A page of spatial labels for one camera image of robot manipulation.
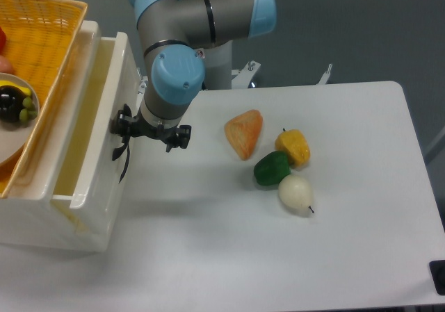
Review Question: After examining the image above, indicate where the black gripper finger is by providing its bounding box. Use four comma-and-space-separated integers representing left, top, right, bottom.
110, 104, 139, 144
164, 124, 192, 153

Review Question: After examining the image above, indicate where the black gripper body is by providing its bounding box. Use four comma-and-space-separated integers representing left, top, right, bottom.
130, 112, 177, 145

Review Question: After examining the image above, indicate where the white drawer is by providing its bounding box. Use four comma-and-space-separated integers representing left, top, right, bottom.
50, 33, 140, 252

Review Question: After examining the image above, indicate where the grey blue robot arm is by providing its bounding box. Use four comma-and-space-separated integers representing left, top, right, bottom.
111, 0, 277, 157

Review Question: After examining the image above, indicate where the white drawer cabinet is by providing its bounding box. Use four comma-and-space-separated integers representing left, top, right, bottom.
0, 20, 140, 254

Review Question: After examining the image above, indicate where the orange bread toy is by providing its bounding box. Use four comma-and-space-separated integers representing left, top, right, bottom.
224, 109, 263, 161

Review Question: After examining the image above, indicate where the green bell pepper toy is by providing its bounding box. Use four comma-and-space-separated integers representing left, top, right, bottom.
253, 151, 291, 186

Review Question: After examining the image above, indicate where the yellow banana toy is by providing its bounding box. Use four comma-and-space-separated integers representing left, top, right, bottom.
0, 81, 32, 97

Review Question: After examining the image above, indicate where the white plate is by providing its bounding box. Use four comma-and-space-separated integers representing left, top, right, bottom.
1, 73, 40, 165

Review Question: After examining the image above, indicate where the dark purple mangosteen toy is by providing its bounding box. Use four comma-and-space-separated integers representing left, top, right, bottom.
1, 86, 38, 124

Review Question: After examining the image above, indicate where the yellow bell pepper toy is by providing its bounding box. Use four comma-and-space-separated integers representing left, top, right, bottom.
275, 129, 311, 167

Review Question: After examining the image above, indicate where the yellow wicker basket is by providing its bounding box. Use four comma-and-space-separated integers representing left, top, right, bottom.
1, 0, 88, 199

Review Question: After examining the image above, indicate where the white pear toy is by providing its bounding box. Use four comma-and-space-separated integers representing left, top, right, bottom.
278, 174, 315, 216

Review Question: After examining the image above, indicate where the pink peach toy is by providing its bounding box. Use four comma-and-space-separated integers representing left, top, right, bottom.
0, 55, 14, 74

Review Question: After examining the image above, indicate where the red fruit toy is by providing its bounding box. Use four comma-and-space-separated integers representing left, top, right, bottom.
0, 28, 7, 51

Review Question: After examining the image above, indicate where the black corner clamp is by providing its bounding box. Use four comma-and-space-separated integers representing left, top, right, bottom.
429, 260, 445, 296

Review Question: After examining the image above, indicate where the bottom drawer black handle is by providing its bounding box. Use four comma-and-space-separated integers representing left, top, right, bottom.
119, 145, 131, 183

